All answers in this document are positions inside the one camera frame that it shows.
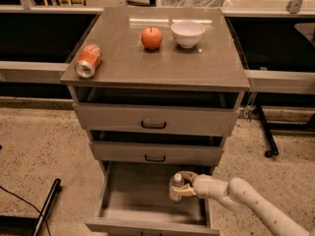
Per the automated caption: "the clear plastic water bottle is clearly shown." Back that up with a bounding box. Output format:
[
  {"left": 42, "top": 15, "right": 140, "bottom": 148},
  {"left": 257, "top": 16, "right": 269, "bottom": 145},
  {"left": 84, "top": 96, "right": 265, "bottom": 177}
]
[{"left": 169, "top": 173, "right": 184, "bottom": 202}]

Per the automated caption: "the red apple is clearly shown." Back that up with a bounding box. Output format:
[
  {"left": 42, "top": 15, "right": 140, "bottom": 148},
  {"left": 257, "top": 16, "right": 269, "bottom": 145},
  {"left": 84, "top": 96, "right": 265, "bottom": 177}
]
[{"left": 141, "top": 27, "right": 162, "bottom": 50}]

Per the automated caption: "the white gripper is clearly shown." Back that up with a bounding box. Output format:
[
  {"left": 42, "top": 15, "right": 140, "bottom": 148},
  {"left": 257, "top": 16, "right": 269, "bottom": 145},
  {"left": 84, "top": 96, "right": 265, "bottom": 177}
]
[{"left": 170, "top": 171, "right": 213, "bottom": 199}]

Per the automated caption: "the top grey drawer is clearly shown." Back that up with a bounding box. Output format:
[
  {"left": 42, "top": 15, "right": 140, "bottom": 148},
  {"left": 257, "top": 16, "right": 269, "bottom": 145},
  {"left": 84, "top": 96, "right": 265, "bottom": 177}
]
[{"left": 73, "top": 102, "right": 239, "bottom": 136}]

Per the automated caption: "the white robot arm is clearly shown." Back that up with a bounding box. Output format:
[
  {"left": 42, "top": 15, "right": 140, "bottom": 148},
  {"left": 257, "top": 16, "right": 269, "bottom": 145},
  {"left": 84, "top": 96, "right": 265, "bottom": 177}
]
[{"left": 169, "top": 171, "right": 315, "bottom": 236}]

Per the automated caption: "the black floor cable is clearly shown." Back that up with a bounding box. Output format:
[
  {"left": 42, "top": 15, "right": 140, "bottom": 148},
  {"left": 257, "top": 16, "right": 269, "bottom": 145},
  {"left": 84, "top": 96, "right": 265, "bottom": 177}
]
[{"left": 0, "top": 184, "right": 52, "bottom": 236}]

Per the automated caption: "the black stand leg left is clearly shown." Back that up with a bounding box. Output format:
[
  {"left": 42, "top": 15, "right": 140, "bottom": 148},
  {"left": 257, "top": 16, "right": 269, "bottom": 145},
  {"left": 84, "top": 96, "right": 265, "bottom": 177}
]
[{"left": 31, "top": 178, "right": 62, "bottom": 236}]

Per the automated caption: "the white ceramic bowl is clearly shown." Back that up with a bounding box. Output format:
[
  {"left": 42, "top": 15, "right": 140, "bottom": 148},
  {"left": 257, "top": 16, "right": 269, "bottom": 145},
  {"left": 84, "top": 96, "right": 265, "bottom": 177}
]
[{"left": 171, "top": 21, "right": 205, "bottom": 48}]

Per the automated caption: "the grey drawer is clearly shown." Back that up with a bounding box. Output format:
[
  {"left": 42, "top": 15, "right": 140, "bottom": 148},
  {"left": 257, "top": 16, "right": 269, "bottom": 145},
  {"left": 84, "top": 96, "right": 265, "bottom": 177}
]
[
  {"left": 86, "top": 162, "right": 220, "bottom": 236},
  {"left": 73, "top": 102, "right": 239, "bottom": 136},
  {"left": 90, "top": 131, "right": 225, "bottom": 166}
]

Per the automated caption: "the grey metal railing frame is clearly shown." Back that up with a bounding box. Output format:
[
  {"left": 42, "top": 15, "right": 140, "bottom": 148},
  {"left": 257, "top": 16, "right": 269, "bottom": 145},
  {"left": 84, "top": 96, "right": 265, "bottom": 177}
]
[{"left": 0, "top": 0, "right": 315, "bottom": 94}]

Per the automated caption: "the black stand leg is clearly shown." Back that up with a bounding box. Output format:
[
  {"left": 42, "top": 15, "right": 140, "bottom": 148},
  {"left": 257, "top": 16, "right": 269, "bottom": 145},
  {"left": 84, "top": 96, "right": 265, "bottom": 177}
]
[
  {"left": 256, "top": 103, "right": 279, "bottom": 158},
  {"left": 31, "top": 178, "right": 62, "bottom": 236}
]

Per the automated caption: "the bottom grey drawer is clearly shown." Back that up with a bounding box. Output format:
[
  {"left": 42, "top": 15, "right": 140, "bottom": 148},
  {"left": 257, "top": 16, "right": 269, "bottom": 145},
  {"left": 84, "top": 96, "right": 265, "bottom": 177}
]
[{"left": 86, "top": 162, "right": 220, "bottom": 236}]

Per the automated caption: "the grey drawer cabinet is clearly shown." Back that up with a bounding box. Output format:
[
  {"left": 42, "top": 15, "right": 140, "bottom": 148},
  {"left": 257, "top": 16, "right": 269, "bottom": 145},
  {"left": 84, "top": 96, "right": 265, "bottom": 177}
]
[{"left": 59, "top": 6, "right": 251, "bottom": 236}]

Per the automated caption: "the black stand leg right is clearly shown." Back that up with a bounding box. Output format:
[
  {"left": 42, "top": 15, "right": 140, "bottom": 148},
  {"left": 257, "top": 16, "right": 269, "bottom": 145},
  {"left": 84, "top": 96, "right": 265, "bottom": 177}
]
[{"left": 256, "top": 103, "right": 279, "bottom": 158}]

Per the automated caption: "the middle grey drawer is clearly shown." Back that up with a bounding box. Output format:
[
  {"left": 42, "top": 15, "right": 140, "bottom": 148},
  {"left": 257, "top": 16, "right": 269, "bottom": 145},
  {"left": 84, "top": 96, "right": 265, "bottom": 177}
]
[{"left": 90, "top": 131, "right": 225, "bottom": 166}]

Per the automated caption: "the orange soda can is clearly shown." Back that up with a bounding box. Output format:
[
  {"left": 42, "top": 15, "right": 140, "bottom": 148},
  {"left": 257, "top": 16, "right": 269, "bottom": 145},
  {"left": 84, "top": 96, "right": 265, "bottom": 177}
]
[{"left": 75, "top": 44, "right": 102, "bottom": 79}]

